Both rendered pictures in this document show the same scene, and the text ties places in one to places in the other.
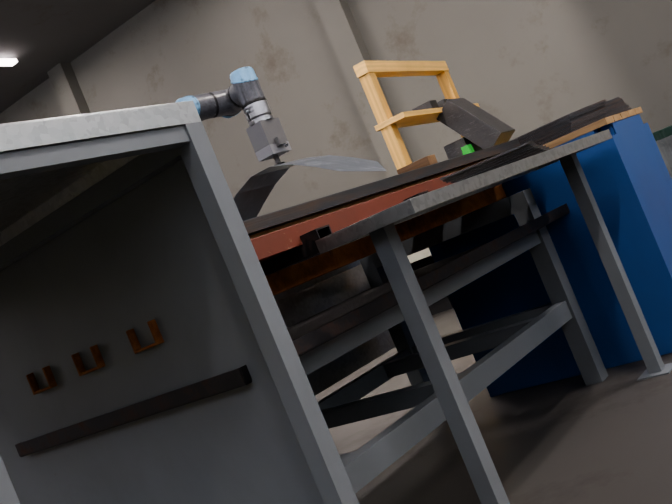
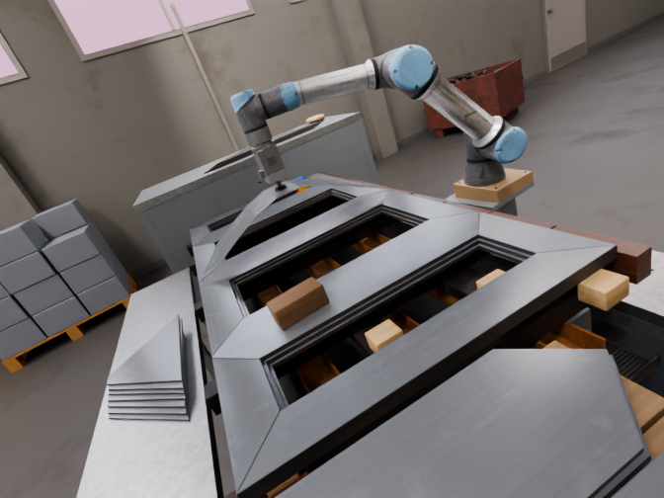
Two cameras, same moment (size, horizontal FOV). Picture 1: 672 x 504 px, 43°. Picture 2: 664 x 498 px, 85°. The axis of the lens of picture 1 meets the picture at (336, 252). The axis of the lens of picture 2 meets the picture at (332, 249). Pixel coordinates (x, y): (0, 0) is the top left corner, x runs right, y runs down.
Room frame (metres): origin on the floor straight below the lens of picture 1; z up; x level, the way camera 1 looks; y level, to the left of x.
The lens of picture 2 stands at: (3.22, -0.84, 1.27)
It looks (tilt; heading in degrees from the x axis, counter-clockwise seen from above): 24 degrees down; 126
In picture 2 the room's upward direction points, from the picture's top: 21 degrees counter-clockwise
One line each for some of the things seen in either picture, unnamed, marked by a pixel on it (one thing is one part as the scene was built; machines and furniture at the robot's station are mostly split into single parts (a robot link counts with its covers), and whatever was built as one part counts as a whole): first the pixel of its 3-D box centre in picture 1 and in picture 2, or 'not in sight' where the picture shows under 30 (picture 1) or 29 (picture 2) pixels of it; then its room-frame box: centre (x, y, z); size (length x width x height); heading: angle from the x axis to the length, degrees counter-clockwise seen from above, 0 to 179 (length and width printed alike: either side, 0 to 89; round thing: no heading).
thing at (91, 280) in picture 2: not in sight; (47, 278); (-0.82, 0.34, 0.53); 1.08 x 0.72 x 1.07; 58
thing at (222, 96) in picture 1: (227, 102); (280, 100); (2.52, 0.13, 1.26); 0.11 x 0.11 x 0.08; 36
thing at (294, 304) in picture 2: (418, 169); (297, 302); (2.72, -0.35, 0.87); 0.12 x 0.06 x 0.05; 56
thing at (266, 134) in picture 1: (269, 136); (266, 163); (2.44, 0.05, 1.10); 0.10 x 0.09 x 0.16; 51
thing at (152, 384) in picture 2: (508, 159); (147, 375); (2.30, -0.53, 0.77); 0.45 x 0.20 x 0.04; 142
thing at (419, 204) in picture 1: (490, 180); (156, 355); (2.19, -0.44, 0.74); 1.20 x 0.26 x 0.03; 142
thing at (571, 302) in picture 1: (557, 286); not in sight; (2.80, -0.64, 0.34); 0.06 x 0.06 x 0.68; 52
